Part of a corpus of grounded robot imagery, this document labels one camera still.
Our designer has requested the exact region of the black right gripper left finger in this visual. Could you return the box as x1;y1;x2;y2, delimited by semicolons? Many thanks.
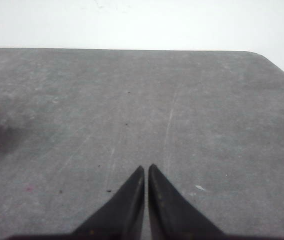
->
73;166;145;240

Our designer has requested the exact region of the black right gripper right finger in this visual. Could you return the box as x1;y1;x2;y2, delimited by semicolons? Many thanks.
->
148;164;226;240

